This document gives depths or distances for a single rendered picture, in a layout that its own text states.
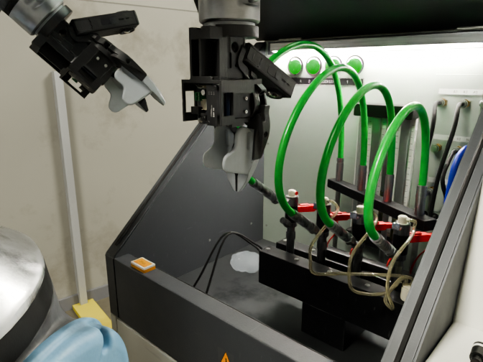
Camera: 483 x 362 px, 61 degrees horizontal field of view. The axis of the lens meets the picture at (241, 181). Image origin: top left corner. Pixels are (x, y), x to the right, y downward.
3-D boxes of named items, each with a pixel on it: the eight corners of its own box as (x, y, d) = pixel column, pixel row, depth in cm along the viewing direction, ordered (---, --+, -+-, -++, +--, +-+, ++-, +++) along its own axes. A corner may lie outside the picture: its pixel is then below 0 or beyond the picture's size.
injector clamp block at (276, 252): (257, 309, 95) (258, 249, 91) (284, 292, 102) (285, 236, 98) (403, 382, 73) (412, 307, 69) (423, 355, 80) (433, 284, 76)
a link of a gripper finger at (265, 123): (233, 156, 55) (233, 91, 53) (243, 155, 56) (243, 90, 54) (260, 161, 52) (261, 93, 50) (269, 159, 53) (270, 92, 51)
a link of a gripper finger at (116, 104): (123, 127, 78) (90, 92, 71) (142, 105, 80) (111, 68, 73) (133, 129, 76) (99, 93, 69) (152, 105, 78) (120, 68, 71)
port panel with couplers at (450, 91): (414, 210, 95) (430, 74, 87) (420, 207, 98) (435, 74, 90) (476, 224, 87) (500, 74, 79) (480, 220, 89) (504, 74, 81)
